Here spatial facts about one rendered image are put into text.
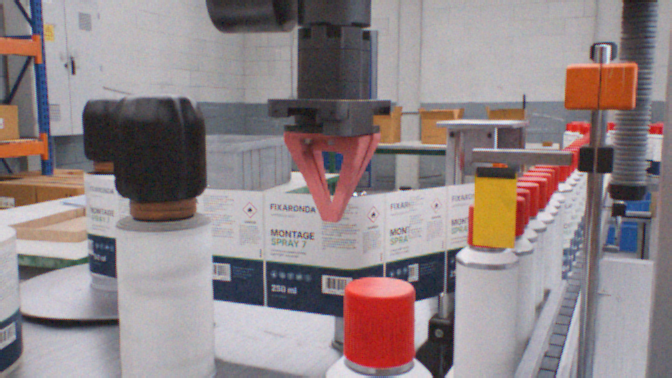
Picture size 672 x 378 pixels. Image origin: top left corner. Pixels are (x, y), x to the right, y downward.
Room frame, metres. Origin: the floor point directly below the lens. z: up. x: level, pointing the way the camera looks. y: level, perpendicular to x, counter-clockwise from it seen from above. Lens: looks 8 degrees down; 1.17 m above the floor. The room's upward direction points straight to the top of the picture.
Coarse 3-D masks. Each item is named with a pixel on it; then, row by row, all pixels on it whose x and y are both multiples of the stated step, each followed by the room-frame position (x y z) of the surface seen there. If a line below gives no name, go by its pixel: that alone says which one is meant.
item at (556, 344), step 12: (576, 264) 1.07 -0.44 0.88; (576, 276) 0.99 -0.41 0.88; (576, 288) 0.92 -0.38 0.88; (564, 300) 0.86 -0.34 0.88; (576, 300) 0.87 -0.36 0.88; (564, 312) 0.81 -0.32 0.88; (564, 324) 0.77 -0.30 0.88; (564, 336) 0.72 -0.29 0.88; (552, 348) 0.69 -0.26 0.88; (552, 360) 0.65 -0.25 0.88; (540, 372) 0.62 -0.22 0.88; (552, 372) 0.62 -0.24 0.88
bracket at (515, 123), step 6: (462, 120) 0.98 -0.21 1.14; (468, 120) 0.98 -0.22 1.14; (474, 120) 0.98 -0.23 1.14; (516, 120) 0.92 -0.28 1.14; (522, 120) 0.91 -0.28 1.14; (528, 120) 0.94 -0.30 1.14; (438, 126) 0.87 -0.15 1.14; (444, 126) 0.87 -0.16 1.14; (450, 126) 0.87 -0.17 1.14; (456, 126) 0.86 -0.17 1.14; (462, 126) 0.86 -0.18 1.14; (468, 126) 0.85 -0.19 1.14; (474, 126) 0.85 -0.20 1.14; (480, 126) 0.85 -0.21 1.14; (486, 126) 0.84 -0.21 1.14; (492, 126) 0.84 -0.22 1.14; (498, 126) 0.84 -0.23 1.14; (504, 126) 0.83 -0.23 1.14; (510, 126) 0.83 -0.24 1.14; (516, 126) 0.85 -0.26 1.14; (522, 126) 0.90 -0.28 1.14
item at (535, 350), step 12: (552, 288) 0.66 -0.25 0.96; (564, 288) 0.67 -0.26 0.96; (552, 300) 0.62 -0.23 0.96; (552, 312) 0.58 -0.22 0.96; (540, 324) 0.55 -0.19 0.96; (552, 324) 0.56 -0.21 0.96; (540, 336) 0.52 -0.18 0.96; (528, 348) 0.49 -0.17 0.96; (540, 348) 0.49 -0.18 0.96; (528, 360) 0.47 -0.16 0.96; (540, 360) 0.49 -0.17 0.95; (528, 372) 0.45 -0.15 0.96
